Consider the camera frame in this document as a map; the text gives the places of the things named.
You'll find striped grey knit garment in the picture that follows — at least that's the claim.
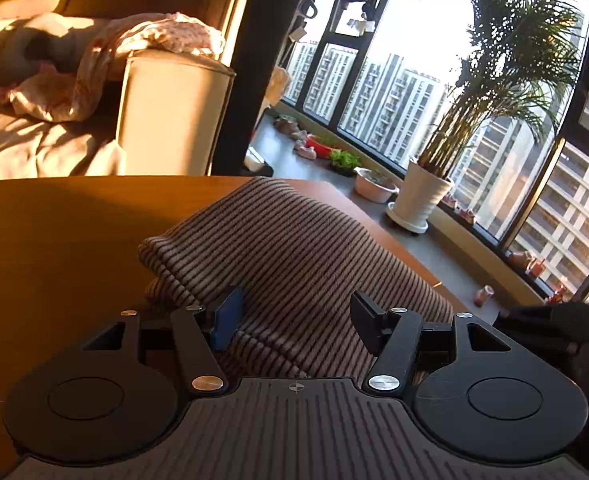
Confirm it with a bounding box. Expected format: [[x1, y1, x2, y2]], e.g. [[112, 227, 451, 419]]
[[138, 178, 454, 382]]

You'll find white ribbed plant pot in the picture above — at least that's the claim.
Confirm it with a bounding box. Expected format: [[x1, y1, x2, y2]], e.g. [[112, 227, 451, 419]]
[[385, 160, 453, 234]]

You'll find green leafy small plant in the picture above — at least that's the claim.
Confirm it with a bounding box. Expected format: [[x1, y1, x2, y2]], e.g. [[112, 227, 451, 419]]
[[329, 150, 360, 177]]

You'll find red plant pot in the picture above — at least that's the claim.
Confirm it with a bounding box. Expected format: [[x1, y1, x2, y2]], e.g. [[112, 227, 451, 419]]
[[305, 133, 339, 159]]

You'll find white upright vacuum cleaner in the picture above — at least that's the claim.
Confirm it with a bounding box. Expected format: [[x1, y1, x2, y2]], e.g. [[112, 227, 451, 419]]
[[241, 0, 318, 176]]

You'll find beige sofa with cover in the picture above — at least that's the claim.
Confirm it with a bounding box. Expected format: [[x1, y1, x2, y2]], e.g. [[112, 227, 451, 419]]
[[0, 0, 244, 180]]

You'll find tall palm plant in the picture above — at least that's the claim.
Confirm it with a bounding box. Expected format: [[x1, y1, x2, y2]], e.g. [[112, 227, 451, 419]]
[[417, 0, 581, 179]]

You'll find grey neck pillow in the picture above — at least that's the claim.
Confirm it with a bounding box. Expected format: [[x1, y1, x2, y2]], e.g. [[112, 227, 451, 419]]
[[0, 28, 87, 84]]

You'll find pink floral blanket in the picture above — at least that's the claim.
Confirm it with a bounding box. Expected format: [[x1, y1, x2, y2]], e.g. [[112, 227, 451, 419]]
[[7, 12, 225, 124]]

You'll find pink white bowl planter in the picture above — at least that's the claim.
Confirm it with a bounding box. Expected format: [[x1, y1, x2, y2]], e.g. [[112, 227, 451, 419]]
[[354, 167, 399, 204]]

